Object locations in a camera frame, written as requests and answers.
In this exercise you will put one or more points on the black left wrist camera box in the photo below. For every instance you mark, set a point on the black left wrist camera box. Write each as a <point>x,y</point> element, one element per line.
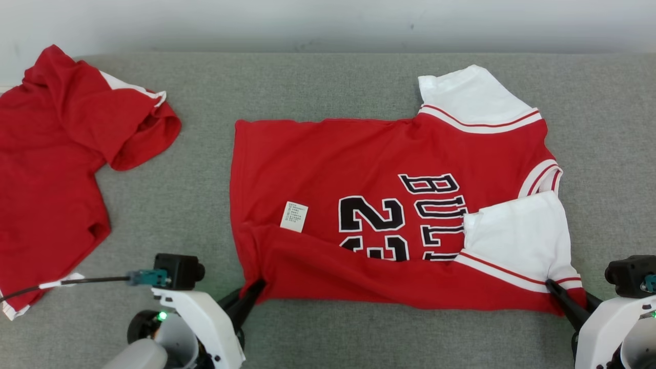
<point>177,270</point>

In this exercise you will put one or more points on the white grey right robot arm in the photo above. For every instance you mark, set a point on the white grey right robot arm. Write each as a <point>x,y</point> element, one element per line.
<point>643,348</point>

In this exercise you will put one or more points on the teal plug on right camera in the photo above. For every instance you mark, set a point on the teal plug on right camera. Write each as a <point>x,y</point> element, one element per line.
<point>651,283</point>

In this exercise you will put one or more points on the red shorts with white stripes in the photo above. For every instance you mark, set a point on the red shorts with white stripes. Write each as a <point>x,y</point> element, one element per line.
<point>51,154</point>

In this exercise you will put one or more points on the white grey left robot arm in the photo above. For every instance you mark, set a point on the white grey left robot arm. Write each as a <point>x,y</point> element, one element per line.
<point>138,356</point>

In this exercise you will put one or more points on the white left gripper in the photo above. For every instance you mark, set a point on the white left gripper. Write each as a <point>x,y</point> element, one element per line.
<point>205,318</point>

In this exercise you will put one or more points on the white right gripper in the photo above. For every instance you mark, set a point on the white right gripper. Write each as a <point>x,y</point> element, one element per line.
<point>599,333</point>

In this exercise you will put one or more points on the red white basketball jersey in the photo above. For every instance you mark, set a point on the red white basketball jersey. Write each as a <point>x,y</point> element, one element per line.
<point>333,164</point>

